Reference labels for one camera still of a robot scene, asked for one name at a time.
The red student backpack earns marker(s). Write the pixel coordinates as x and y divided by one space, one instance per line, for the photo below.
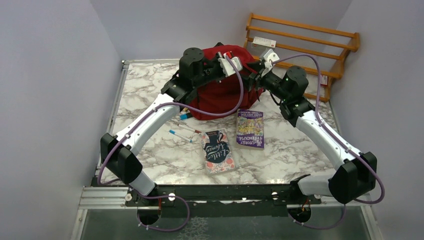
222 97

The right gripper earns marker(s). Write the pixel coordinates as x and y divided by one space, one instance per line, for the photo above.
257 66

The small red white box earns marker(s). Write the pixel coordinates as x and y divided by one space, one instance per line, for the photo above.
324 81

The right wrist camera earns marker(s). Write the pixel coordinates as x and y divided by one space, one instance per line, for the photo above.
268 57

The white box on shelf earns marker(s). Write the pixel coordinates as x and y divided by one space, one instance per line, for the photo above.
260 43

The blue capped white pen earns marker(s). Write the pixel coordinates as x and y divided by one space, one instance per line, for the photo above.
180 136

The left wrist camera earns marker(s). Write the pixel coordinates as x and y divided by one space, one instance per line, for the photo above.
229 63

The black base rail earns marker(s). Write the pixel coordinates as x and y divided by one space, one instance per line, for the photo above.
222 200

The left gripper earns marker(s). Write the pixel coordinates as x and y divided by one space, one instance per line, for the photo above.
215 60

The red capped white pen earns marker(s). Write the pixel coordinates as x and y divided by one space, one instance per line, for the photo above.
189 129

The Little Women floral book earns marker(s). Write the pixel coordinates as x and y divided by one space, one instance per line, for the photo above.
217 153

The purple Treehouse book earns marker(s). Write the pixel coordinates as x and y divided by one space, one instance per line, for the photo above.
250 129

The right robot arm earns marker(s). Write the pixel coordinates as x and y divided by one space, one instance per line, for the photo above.
354 169

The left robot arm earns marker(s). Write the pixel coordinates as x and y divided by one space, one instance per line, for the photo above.
118 153

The blue black highlighter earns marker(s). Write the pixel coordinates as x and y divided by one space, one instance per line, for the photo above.
186 116

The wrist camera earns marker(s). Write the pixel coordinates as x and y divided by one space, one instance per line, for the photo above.
268 57
229 63

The wooden shelf rack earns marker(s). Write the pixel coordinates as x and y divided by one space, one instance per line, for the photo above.
330 47

